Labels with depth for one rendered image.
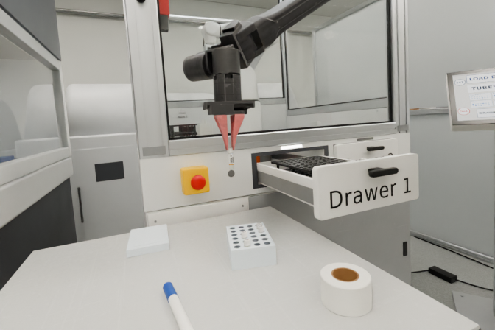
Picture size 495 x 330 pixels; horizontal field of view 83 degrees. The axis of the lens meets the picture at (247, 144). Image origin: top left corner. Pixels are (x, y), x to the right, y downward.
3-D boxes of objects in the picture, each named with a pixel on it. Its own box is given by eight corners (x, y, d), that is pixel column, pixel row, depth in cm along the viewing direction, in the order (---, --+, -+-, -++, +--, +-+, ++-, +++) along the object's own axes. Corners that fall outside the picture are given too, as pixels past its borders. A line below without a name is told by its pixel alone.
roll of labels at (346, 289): (311, 298, 42) (309, 272, 42) (342, 281, 46) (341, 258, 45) (350, 325, 36) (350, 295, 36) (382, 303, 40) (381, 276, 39)
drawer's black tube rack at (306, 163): (369, 186, 74) (368, 163, 74) (313, 197, 68) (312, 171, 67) (318, 174, 95) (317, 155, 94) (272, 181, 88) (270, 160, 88)
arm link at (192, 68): (241, 18, 59) (257, 54, 64) (201, 29, 65) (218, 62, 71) (216, 47, 52) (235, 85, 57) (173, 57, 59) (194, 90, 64)
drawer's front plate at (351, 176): (419, 198, 68) (418, 153, 67) (319, 221, 57) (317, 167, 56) (412, 197, 69) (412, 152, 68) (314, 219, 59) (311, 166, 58)
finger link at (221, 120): (215, 149, 62) (213, 106, 61) (247, 147, 63) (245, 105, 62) (217, 152, 55) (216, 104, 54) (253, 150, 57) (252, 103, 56)
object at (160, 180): (410, 168, 114) (409, 132, 113) (144, 212, 76) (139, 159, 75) (290, 150, 202) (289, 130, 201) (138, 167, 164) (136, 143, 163)
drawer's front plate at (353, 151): (398, 166, 109) (398, 138, 108) (338, 176, 98) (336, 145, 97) (394, 166, 110) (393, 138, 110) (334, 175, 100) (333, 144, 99)
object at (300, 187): (407, 191, 69) (406, 167, 68) (320, 210, 59) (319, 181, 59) (311, 169, 106) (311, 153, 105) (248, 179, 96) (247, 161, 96)
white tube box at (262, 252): (276, 264, 52) (275, 244, 52) (231, 270, 51) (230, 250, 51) (263, 238, 64) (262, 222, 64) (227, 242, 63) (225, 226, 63)
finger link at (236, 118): (208, 149, 62) (206, 106, 61) (240, 147, 63) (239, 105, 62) (210, 152, 55) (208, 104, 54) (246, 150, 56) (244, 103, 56)
